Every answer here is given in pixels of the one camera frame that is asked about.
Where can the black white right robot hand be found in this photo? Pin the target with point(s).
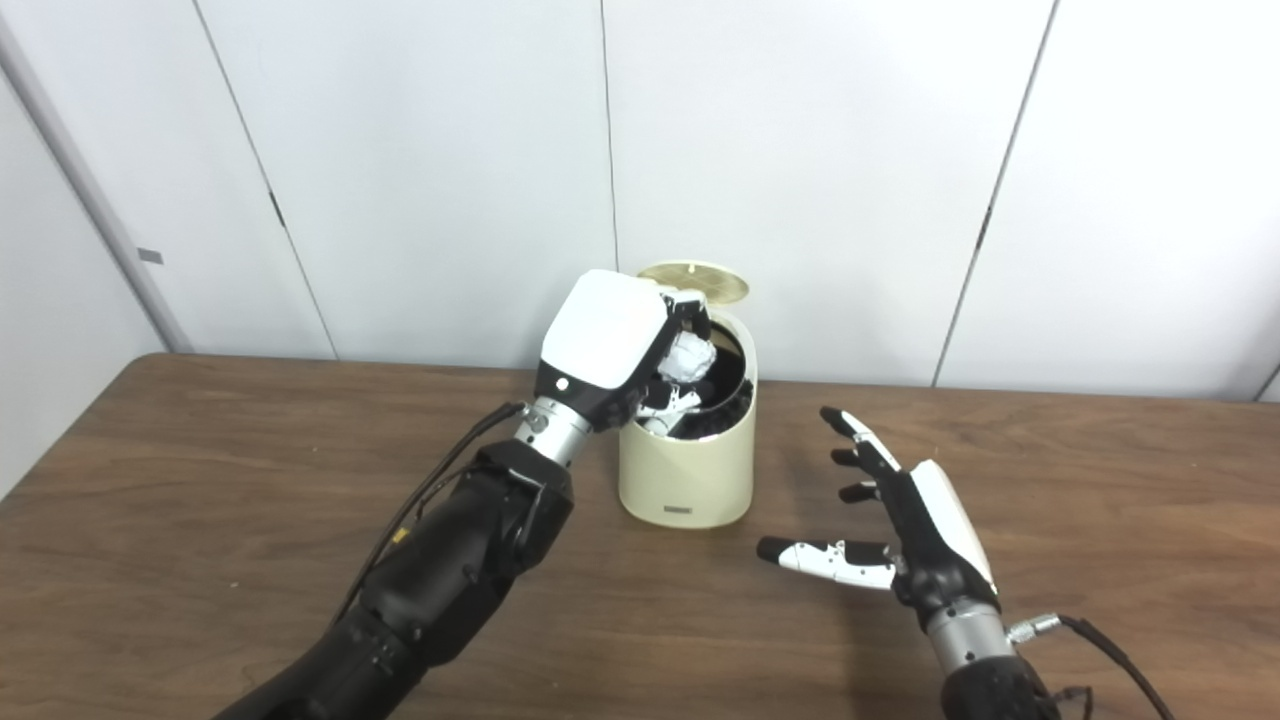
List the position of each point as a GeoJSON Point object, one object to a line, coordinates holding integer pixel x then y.
{"type": "Point", "coordinates": [935, 550]}

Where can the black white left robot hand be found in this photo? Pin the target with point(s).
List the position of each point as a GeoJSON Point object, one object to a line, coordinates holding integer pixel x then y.
{"type": "Point", "coordinates": [600, 330]}

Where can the white paper ball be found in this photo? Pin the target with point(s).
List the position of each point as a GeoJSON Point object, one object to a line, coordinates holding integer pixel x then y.
{"type": "Point", "coordinates": [688, 360]}

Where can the cream round bin lid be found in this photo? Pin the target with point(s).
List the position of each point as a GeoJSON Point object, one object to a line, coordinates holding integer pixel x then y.
{"type": "Point", "coordinates": [705, 278]}

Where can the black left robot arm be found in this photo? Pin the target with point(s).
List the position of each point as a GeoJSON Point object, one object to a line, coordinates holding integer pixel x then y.
{"type": "Point", "coordinates": [450, 570]}

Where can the black bin liner bag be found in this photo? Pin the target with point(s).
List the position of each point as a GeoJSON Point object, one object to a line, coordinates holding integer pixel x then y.
{"type": "Point", "coordinates": [725, 410]}

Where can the cream-colored bin body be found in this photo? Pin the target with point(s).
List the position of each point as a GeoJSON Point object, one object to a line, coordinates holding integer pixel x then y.
{"type": "Point", "coordinates": [690, 475]}

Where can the black panel seam clip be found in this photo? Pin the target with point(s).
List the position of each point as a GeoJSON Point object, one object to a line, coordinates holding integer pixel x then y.
{"type": "Point", "coordinates": [278, 210]}

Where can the grey wall corner post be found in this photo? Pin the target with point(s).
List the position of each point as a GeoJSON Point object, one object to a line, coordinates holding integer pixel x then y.
{"type": "Point", "coordinates": [88, 200]}

